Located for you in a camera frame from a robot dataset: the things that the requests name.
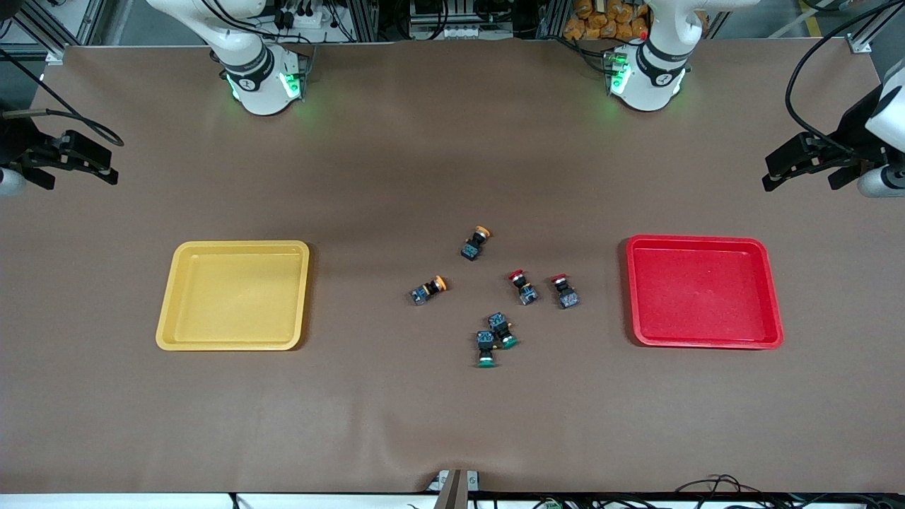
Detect metal table clamp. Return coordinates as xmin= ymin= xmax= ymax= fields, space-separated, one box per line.
xmin=428 ymin=469 xmax=480 ymax=509

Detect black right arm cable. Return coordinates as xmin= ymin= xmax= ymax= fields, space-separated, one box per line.
xmin=0 ymin=46 xmax=126 ymax=148

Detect aluminium frame strut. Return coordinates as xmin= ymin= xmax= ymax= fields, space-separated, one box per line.
xmin=0 ymin=0 xmax=117 ymax=66
xmin=845 ymin=0 xmax=905 ymax=54

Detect yellow plastic tray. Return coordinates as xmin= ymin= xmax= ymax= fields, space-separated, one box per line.
xmin=156 ymin=240 xmax=310 ymax=351

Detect orange bagged goods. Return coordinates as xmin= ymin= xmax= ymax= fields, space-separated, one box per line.
xmin=564 ymin=0 xmax=649 ymax=41

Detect yellow push button switch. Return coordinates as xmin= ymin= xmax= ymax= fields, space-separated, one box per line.
xmin=460 ymin=226 xmax=493 ymax=262
xmin=411 ymin=275 xmax=448 ymax=307

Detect white power strip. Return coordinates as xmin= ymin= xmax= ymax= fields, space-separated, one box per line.
xmin=272 ymin=6 xmax=333 ymax=29
xmin=410 ymin=21 xmax=515 ymax=40

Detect red push button switch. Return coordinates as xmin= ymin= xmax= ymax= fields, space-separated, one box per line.
xmin=551 ymin=273 xmax=581 ymax=310
xmin=508 ymin=269 xmax=539 ymax=306

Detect red plastic tray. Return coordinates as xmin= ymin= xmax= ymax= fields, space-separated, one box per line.
xmin=626 ymin=235 xmax=784 ymax=350

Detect brown table mat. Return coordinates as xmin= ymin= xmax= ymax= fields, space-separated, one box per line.
xmin=0 ymin=39 xmax=905 ymax=494

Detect black cable bundle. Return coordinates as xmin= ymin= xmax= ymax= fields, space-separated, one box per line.
xmin=675 ymin=474 xmax=905 ymax=509

